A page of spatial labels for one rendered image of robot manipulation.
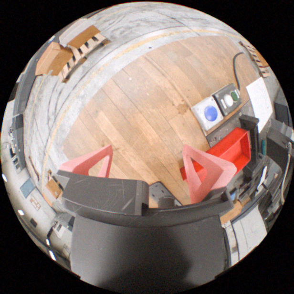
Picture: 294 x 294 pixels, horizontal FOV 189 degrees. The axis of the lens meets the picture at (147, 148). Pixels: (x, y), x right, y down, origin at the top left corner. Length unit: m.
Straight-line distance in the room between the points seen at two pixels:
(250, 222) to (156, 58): 1.22
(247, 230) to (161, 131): 1.07
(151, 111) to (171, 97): 0.07
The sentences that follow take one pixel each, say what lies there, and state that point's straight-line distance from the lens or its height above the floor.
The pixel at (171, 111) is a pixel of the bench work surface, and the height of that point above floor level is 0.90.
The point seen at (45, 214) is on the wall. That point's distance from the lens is 10.55.
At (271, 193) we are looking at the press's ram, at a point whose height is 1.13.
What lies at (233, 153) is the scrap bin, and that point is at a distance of 0.39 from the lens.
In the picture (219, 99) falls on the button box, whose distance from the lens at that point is 0.29.
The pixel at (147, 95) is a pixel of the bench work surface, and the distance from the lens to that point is 0.27.
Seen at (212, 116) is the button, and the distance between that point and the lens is 0.26.
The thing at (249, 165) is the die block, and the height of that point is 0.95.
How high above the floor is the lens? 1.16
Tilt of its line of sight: 68 degrees down
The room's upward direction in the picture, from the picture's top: 165 degrees counter-clockwise
